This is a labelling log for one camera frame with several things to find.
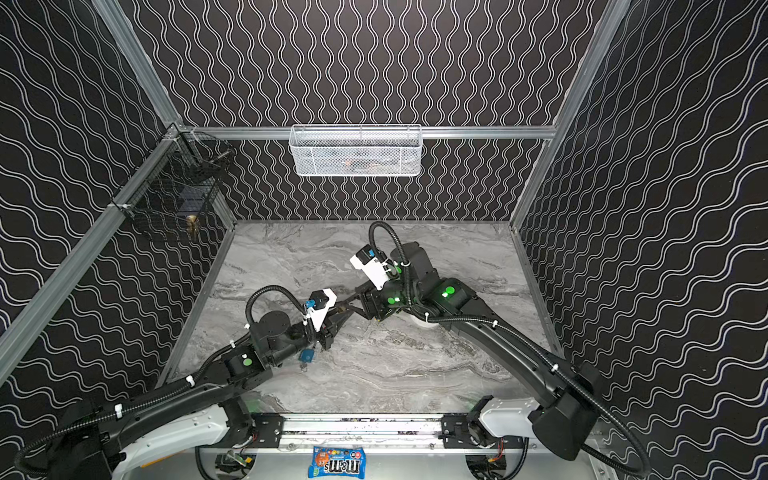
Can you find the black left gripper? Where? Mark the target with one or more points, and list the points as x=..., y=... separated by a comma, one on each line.
x=323, y=331

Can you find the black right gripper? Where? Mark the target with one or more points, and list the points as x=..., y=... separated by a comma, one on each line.
x=365, y=298

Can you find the blue padlock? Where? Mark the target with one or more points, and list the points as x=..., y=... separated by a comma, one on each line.
x=306, y=357

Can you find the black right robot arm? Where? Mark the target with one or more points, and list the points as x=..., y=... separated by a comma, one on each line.
x=401, y=279

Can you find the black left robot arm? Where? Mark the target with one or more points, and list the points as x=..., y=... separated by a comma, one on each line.
x=205, y=408

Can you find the blue candy bag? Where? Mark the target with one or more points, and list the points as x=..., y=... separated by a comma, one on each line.
x=344, y=462

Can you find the brass object in basket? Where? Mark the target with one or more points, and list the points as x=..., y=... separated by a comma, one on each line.
x=192, y=224

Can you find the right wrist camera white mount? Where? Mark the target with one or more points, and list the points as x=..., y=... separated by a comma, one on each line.
x=378, y=272

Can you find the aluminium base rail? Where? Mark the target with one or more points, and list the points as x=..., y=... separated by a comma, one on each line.
x=450, y=433

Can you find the white wire mesh basket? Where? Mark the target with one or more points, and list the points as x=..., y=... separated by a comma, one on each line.
x=357, y=150

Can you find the black wire basket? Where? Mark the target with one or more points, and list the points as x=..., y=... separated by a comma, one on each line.
x=185, y=181

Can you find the aluminium corner frame post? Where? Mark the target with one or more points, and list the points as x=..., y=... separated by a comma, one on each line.
x=124, y=35

